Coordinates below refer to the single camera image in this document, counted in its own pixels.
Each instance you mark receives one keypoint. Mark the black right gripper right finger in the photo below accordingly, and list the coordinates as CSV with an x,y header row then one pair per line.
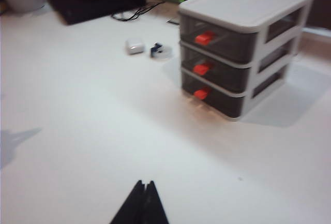
x,y
155,208

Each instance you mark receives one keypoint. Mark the white plastic drawer cabinet frame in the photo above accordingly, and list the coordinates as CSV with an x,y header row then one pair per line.
x,y
245,1

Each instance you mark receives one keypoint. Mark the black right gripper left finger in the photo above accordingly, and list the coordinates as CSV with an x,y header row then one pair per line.
x,y
132,208

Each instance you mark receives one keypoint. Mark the white rounded charger case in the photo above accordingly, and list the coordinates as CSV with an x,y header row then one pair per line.
x,y
134,47

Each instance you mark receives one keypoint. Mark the small black blue clip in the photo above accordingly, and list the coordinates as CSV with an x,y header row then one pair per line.
x,y
155,49

